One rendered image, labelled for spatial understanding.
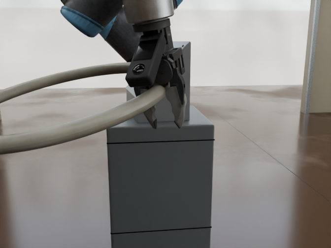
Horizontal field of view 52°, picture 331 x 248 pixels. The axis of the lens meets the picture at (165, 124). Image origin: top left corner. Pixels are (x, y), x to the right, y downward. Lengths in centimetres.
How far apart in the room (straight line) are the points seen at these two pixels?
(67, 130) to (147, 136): 72
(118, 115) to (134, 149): 70
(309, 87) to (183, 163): 481
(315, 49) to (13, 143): 566
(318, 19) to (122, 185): 510
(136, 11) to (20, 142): 29
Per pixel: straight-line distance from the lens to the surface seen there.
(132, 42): 131
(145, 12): 62
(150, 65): 58
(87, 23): 75
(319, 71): 609
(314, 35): 593
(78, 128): 55
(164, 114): 130
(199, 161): 131
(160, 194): 133
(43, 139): 56
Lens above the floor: 115
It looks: 14 degrees down
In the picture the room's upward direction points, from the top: straight up
